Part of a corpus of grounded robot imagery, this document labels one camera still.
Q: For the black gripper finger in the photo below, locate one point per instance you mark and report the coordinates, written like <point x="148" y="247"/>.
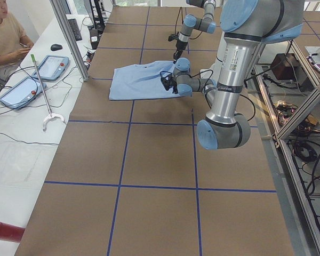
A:
<point x="175" y="91"/>
<point x="177" y="55"/>

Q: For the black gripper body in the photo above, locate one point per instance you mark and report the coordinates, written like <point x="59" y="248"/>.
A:
<point x="171" y="84"/>
<point x="180" y="46"/>

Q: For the light blue t-shirt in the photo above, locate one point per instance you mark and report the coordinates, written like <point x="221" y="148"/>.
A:
<point x="137" y="82"/>

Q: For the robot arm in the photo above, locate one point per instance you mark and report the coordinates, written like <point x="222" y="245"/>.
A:
<point x="190" y="22"/>
<point x="246" y="26"/>

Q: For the black power adapter with label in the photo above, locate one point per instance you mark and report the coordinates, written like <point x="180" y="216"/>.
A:
<point x="94" y="38"/>

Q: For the black keyboard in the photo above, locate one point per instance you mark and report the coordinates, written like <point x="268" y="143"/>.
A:
<point x="75" y="29"/>

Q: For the upper blue teach pendant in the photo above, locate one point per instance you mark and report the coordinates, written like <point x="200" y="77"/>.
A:
<point x="52" y="67"/>

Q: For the blue teach pendant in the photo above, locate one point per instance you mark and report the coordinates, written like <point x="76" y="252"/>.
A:
<point x="52" y="67"/>
<point x="22" y="93"/>

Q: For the black computer mouse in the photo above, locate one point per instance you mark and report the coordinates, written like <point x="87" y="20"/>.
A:
<point x="56" y="47"/>

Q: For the metal reacher grabber stick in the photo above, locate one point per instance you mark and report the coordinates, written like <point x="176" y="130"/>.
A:
<point x="51" y="116"/>

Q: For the lower blue teach pendant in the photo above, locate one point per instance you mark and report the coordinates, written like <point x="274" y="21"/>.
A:
<point x="22" y="93"/>

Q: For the seated person in beige shirt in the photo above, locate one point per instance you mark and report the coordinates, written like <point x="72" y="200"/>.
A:
<point x="14" y="42"/>

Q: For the red cylinder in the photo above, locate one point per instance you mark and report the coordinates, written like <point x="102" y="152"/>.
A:
<point x="11" y="233"/>

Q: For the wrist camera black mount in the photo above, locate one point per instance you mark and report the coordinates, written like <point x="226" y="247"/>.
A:
<point x="165" y="79"/>
<point x="173" y="37"/>

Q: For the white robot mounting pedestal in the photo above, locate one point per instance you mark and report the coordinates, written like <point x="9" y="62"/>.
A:
<point x="214" y="71"/>

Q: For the brown box on frame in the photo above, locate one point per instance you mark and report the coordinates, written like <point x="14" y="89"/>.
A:
<point x="284" y="65"/>

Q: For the aluminium frame rail structure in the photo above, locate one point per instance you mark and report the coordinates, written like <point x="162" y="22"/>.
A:
<point x="291" y="111"/>

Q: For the aluminium frame post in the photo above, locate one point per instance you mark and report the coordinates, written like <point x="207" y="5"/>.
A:
<point x="61" y="17"/>

